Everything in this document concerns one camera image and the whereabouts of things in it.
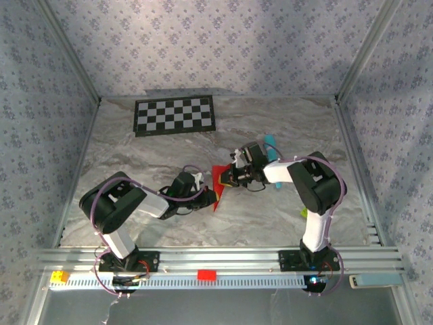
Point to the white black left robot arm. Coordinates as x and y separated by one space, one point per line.
154 204

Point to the yellow toy brick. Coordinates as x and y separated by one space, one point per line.
59 277

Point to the aluminium frame post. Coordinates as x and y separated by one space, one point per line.
365 50
70 50

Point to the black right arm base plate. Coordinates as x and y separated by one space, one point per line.
287 260

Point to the teal cylinder tube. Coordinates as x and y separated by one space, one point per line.
269 140

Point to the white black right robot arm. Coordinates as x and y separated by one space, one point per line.
277 171

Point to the beige grey flat device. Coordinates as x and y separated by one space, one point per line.
379 280

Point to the black white checkerboard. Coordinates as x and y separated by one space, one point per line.
174 115

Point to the red toy brick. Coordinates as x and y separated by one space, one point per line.
206 275

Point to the black controller board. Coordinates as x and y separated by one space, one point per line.
130 281
314 282

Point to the small yellow-green cube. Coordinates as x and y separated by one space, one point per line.
303 213

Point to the aluminium mounting rail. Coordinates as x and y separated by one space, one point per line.
220 259

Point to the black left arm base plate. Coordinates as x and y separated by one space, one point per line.
154 262

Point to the aluminium frame side bar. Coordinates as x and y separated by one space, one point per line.
348 135
80 169

